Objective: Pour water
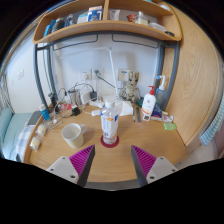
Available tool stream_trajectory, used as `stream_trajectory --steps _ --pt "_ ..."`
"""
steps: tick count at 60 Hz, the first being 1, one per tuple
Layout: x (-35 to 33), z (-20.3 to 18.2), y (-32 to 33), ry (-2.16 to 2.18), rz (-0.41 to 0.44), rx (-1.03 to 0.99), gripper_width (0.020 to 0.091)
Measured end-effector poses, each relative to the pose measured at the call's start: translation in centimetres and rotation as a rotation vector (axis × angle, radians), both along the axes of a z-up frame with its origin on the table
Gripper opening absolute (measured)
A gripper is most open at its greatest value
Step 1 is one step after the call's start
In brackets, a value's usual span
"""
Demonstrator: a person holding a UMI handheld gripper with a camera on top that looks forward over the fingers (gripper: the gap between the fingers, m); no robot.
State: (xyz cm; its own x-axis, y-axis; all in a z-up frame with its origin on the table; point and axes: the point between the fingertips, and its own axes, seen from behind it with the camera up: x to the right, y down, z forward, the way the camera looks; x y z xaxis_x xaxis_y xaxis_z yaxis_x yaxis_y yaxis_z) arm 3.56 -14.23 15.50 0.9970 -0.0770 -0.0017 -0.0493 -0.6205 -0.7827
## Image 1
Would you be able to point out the white desk lamp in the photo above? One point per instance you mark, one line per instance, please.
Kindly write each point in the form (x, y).
(114, 73)

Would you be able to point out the black charger block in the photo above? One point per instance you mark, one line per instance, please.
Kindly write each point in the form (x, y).
(76, 111)

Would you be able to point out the steel tumbler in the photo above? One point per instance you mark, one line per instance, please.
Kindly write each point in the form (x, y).
(73, 97)

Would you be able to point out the blue tube bottle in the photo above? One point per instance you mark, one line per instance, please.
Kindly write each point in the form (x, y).
(44, 113)

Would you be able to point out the small green packet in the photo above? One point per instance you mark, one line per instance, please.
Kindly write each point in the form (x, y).
(169, 126)

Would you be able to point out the white power adapter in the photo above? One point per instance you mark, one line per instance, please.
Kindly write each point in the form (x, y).
(85, 97)

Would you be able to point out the black electric shaver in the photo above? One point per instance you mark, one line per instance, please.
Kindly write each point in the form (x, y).
(53, 101)

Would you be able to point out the white toothpaste tube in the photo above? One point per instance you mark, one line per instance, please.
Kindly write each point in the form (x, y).
(165, 118)

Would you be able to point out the grey metal ruler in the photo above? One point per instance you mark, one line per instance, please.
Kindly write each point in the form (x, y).
(137, 115)

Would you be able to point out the white power strip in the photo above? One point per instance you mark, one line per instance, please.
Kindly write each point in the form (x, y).
(96, 104)

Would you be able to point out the wooden shelf unit with items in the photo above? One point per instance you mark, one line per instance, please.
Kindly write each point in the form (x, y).
(106, 26)

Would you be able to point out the grey laptop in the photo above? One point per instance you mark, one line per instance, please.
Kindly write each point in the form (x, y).
(34, 118)

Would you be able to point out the blue white plaid blanket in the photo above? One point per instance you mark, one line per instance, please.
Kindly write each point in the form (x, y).
(23, 141)

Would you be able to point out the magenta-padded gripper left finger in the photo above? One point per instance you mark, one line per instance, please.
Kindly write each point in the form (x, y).
(65, 168)

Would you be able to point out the white wall box blue label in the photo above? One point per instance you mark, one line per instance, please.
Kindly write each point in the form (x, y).
(124, 75)

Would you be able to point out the white pump bottle red top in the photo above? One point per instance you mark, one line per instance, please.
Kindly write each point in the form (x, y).
(148, 106)

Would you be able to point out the flat round red coaster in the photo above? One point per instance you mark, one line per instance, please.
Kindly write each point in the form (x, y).
(110, 145)

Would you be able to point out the dark green round container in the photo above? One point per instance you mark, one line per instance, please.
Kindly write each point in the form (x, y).
(139, 101)

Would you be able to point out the white tissue box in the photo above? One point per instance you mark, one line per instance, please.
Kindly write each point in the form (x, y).
(126, 108)

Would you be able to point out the white blue water flosser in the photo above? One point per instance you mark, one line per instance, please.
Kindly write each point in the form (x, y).
(160, 93)

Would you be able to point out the clear plastic water bottle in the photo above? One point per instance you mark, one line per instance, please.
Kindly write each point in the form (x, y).
(110, 121)

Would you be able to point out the cream ceramic mug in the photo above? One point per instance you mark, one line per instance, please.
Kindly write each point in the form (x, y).
(73, 135)

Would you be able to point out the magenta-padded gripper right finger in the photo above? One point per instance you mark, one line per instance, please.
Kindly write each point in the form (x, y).
(158, 168)

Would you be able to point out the white wall socket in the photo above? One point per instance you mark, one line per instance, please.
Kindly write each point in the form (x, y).
(86, 74)
(98, 74)

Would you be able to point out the small white oval device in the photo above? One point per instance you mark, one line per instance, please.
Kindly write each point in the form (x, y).
(96, 112)

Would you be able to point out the grey metal frame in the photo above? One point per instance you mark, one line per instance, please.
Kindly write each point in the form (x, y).
(173, 66)

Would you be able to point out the round pale bun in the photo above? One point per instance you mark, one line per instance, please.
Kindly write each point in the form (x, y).
(41, 129)
(35, 143)

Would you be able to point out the red flat packet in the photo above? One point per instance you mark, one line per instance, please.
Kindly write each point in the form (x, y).
(65, 107)

